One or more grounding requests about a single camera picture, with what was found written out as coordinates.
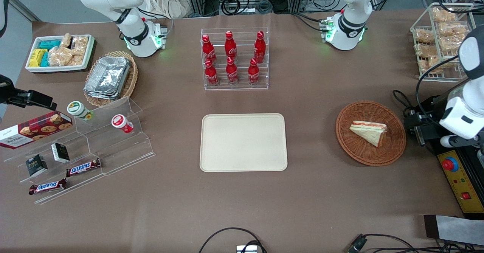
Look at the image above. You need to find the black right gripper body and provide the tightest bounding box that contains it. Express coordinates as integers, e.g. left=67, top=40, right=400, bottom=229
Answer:
left=0, top=75, right=17, bottom=105

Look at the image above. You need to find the triangular sandwich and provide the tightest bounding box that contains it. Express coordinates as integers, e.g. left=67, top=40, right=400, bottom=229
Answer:
left=349, top=120, right=388, bottom=148

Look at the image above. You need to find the oval light wicker basket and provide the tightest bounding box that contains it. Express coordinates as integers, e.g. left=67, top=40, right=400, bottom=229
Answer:
left=83, top=50, right=139, bottom=108

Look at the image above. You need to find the round brown wicker basket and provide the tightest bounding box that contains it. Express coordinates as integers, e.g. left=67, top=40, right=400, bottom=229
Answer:
left=335, top=101, right=407, bottom=167

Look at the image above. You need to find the beige plastic tray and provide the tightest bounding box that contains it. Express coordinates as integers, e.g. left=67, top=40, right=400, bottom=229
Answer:
left=199, top=113, right=288, bottom=172

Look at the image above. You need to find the red Walkers cookie box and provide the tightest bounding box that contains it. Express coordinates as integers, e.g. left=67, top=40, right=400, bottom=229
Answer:
left=0, top=111, right=73, bottom=150

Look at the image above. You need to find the white rectangular snack bin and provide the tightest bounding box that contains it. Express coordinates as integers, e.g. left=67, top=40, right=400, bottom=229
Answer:
left=25, top=34, right=96, bottom=74

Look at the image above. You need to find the green lid yogurt cup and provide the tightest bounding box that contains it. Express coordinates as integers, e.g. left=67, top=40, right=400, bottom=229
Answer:
left=67, top=101, right=93, bottom=121

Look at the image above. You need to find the yellow snack pack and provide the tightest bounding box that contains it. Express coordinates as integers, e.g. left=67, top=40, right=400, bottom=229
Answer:
left=29, top=49, right=48, bottom=68

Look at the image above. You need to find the red emergency stop button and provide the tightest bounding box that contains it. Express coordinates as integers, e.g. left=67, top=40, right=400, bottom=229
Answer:
left=442, top=157, right=459, bottom=172

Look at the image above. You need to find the small black box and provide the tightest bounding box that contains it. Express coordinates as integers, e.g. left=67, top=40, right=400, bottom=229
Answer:
left=25, top=154, right=49, bottom=177
left=51, top=143, right=71, bottom=164

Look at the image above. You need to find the clear bag of pastry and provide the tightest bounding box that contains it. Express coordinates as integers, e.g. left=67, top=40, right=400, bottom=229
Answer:
left=438, top=36, right=462, bottom=53
left=414, top=29, right=436, bottom=44
left=432, top=7, right=457, bottom=23
left=419, top=56, right=442, bottom=74
left=438, top=22, right=470, bottom=38
left=414, top=43, right=438, bottom=59

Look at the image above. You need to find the black machine with yellow panel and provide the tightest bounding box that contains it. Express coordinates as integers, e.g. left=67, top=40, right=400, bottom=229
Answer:
left=403, top=87, right=484, bottom=220

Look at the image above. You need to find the stack of foil containers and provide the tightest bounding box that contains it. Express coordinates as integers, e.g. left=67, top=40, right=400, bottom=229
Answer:
left=84, top=56, right=131, bottom=101

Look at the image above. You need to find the Snickers bar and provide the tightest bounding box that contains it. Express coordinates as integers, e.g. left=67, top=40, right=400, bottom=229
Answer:
left=28, top=178, right=68, bottom=196
left=66, top=158, right=102, bottom=178

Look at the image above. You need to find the red lid yogurt cup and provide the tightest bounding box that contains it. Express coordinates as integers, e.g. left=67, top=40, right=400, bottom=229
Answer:
left=111, top=114, right=134, bottom=134

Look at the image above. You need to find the clear acrylic step display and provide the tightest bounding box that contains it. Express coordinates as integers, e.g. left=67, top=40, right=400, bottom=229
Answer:
left=3, top=97, right=156, bottom=205

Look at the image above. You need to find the grey and black flat strip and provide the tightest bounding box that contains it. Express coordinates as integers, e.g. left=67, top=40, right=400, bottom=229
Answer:
left=423, top=214, right=484, bottom=246

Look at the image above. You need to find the beige cloth bag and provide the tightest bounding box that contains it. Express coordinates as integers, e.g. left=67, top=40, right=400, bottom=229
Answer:
left=141, top=0, right=191, bottom=19

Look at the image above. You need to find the red cola bottle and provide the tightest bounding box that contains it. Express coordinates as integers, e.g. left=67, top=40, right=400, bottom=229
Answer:
left=225, top=31, right=237, bottom=59
left=204, top=59, right=220, bottom=87
left=226, top=57, right=239, bottom=85
left=254, top=31, right=267, bottom=64
left=248, top=58, right=261, bottom=85
left=202, top=34, right=217, bottom=65

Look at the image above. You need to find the clear acrylic bottle rack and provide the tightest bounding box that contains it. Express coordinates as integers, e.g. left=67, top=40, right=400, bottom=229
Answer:
left=200, top=27, right=270, bottom=91

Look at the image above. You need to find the black machine power cable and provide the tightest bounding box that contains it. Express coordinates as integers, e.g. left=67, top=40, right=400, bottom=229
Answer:
left=392, top=89, right=418, bottom=118

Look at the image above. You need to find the white wire rack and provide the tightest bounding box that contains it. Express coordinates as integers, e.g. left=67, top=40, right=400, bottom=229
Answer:
left=410, top=2, right=484, bottom=82

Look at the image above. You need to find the black cable with plug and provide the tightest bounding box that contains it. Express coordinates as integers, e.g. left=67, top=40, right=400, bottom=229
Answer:
left=347, top=233, right=484, bottom=253

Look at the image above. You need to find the black looped cable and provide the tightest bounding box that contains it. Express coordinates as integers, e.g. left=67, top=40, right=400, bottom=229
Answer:
left=198, top=227, right=267, bottom=253

